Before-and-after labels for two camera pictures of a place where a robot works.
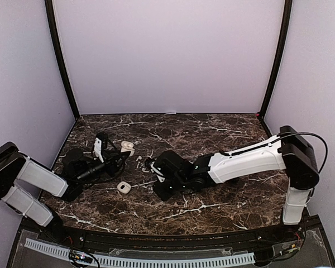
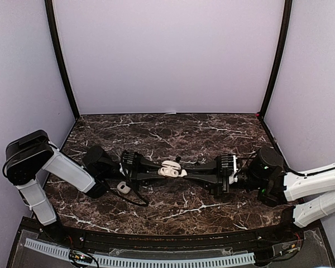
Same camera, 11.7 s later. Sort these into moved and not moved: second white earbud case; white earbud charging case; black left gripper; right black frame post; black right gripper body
Moved: black left gripper; white earbud charging case; black right gripper body
Not moved: second white earbud case; right black frame post
